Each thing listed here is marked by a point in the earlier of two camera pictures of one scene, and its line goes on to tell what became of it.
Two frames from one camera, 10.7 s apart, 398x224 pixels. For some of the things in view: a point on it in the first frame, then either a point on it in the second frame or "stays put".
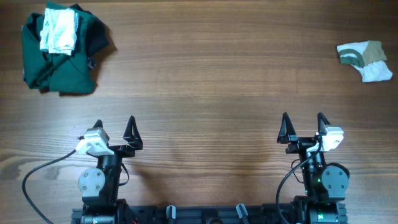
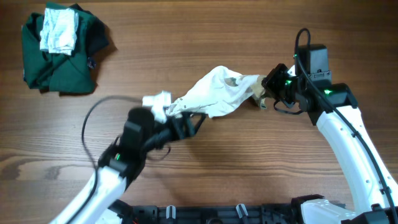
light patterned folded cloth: [59, 32] stays put
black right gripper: [300, 144] -> [269, 83]
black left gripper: [128, 150] -> [188, 130]
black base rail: [315, 213] stays put
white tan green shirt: [369, 56] -> [222, 85]
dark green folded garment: [58, 73] stays put
